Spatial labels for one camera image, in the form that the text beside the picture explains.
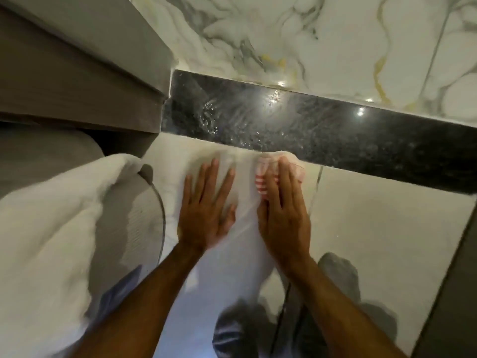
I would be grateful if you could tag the person's left hand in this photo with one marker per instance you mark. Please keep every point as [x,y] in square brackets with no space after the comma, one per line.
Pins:
[205,219]

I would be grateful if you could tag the person's right hand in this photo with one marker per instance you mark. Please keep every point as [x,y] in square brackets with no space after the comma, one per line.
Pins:
[285,231]

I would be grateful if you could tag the person's right thumb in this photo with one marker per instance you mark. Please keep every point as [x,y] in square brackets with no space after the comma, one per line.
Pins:
[262,216]

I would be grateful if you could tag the person's left little finger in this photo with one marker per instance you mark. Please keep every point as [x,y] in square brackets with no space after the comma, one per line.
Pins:
[187,190]

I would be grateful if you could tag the person's left thumb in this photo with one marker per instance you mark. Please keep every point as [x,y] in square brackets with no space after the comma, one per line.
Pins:
[231,219]

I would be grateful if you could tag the person's right little finger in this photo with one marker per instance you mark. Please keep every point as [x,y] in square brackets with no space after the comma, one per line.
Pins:
[305,216]

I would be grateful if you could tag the person's left middle finger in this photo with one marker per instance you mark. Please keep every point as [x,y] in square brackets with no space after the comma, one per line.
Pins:
[211,180]

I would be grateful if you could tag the person's right middle finger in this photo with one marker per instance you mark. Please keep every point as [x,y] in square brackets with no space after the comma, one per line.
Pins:
[285,182]

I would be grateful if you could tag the red striped cloth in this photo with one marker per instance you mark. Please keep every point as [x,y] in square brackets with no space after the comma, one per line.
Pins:
[266,175]

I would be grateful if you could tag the white smooth cloth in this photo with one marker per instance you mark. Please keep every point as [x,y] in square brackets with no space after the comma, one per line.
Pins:
[227,287]

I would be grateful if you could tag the person's right forearm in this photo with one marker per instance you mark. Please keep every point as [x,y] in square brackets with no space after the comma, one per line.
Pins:
[335,316]

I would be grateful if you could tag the person's left forearm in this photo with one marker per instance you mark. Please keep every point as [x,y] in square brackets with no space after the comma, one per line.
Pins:
[145,305]

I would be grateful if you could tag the black granite threshold strip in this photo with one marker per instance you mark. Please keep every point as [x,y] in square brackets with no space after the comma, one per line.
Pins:
[335,141]

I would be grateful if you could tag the grey striped trouser leg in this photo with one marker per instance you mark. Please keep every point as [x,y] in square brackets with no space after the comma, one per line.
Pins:
[238,331]

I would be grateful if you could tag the blue striped cloth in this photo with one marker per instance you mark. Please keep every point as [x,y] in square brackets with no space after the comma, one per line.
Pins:
[115,290]

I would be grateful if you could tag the white fluffy towel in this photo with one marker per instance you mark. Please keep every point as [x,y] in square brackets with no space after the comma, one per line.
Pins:
[44,238]

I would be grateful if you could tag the grey wooden cabinet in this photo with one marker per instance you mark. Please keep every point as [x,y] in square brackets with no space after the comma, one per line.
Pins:
[74,63]

